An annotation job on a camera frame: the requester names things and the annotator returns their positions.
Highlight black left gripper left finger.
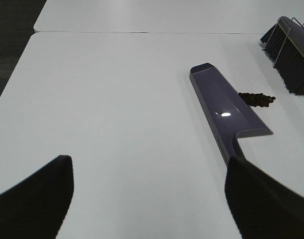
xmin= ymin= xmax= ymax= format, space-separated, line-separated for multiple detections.
xmin=0 ymin=155 xmax=74 ymax=239

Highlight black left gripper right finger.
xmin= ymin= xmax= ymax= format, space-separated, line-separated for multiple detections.
xmin=224 ymin=157 xmax=304 ymax=239

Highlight purple plastic dustpan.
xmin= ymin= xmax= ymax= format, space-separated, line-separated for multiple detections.
xmin=190 ymin=63 xmax=273 ymax=165

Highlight pile of coffee beans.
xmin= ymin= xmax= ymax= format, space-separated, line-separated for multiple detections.
xmin=238 ymin=92 xmax=276 ymax=108

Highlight purple hand brush black bristles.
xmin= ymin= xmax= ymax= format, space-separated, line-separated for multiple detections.
xmin=260 ymin=16 xmax=304 ymax=97

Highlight metal wire dish rack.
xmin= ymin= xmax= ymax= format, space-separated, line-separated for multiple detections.
xmin=260 ymin=16 xmax=304 ymax=65

